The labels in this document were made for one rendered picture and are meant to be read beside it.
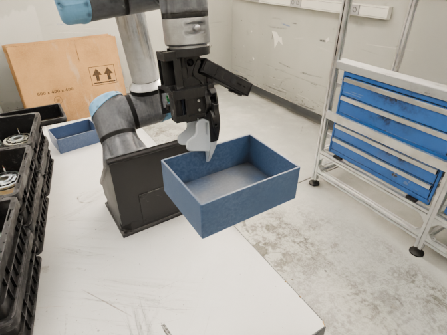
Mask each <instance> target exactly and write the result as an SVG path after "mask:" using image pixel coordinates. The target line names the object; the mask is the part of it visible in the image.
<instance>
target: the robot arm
mask: <svg viewBox="0 0 447 335"><path fill-rule="evenodd" d="M54 2H55V5H56V7H57V11H58V12H59V16H60V18H61V21H62V22H63V23H64V24H66V25H75V24H84V25H85V24H88V23H90V22H93V21H99V20H103V19H110V18H114V17H115V19H116V23H117V26H118V31H119V33H120V38H121V41H122V46H123V49H124V53H125V56H126V60H127V63H128V68H129V71H130V75H131V79H132V84H131V85H130V87H129V90H130V94H127V95H124V96H123V94H122V93H121V92H119V91H110V92H106V93H104V94H101V95H100V96H98V97H97V98H95V99H94V100H93V101H92V102H91V103H90V106H89V112H90V115H91V120H92V122H93V124H94V127H95V129H96V132H97V134H98V137H99V140H100V143H101V145H102V163H103V167H104V163H105V159H108V158H113V157H115V156H120V155H122V154H127V153H130V152H134V151H137V150H141V149H144V148H147V147H146V145H145V144H144V142H143V141H142V140H141V139H140V138H139V137H138V134H137V132H136V130H137V129H139V128H143V127H146V126H150V125H153V124H157V123H162V122H164V121H166V120H169V119H172V120H173V121H174V122H176V123H180V122H186V129H185V130H184V131H183V132H181V133H180V134H178V143H179V144H181V145H186V149H187V150H188V151H205V154H206V161H207V162H208V161H210V159H211V157H212V155H213V152H214V150H215V148H216V144H217V141H218V138H219V133H220V112H219V104H218V96H217V92H216V89H215V88H214V84H213V83H214V82H215V83H217V84H219V85H221V86H223V87H225V88H227V89H229V90H228V91H229V92H231V93H233V94H234V95H238V96H242V95H243V96H249V93H250V92H251V89H252V87H253V84H252V83H250V82H248V79H246V78H244V77H243V76H240V75H237V74H234V73H232V72H230V71H229V70H227V69H225V68H224V67H222V66H220V65H218V64H216V63H214V62H212V61H211V60H209V59H207V58H202V57H200V56H202V55H208V54H210V45H209V44H207V43H209V42H210V26H209V17H208V0H54ZM159 9H160V12H161V18H162V28H163V34H164V43H165V45H166V46H169V47H168V48H167V50H162V51H156V57H157V61H158V69H157V66H156V60H155V57H154V51H153V48H152V42H151V38H150V33H149V29H148V24H147V20H146V14H145V12H147V11H154V10H159ZM158 70H159V75H160V77H159V75H158Z"/></svg>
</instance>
